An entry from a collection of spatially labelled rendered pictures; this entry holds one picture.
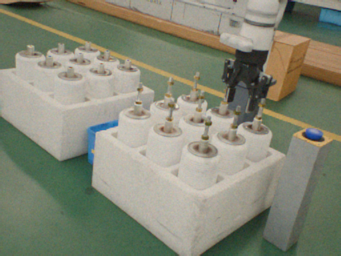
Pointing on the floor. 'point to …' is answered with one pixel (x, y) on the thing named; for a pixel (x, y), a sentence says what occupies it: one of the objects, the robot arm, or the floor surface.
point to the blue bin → (95, 136)
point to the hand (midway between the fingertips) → (239, 102)
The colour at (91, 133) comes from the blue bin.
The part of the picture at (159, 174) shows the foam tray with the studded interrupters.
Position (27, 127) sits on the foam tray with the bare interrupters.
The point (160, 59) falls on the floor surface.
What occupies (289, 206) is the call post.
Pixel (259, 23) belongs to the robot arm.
